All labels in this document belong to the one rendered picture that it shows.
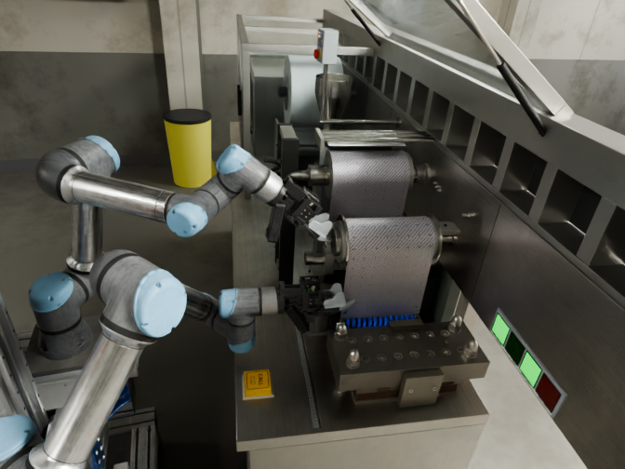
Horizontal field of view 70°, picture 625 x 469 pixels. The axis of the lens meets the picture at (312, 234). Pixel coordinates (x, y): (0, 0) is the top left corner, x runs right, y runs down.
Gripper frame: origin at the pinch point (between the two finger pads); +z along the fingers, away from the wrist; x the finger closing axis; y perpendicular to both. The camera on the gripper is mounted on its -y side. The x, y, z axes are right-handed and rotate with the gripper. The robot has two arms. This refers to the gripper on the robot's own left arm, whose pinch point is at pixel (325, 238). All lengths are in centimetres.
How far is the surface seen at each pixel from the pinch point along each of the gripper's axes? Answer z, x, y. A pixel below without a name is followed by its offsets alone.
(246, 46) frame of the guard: -35, 94, 15
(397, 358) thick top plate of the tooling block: 26.7, -24.1, -6.7
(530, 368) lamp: 32, -44, 18
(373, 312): 23.5, -8.4, -6.4
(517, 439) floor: 161, 12, -28
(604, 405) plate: 27, -60, 25
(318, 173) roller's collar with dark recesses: -5.8, 20.2, 8.7
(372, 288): 17.0, -8.4, -0.8
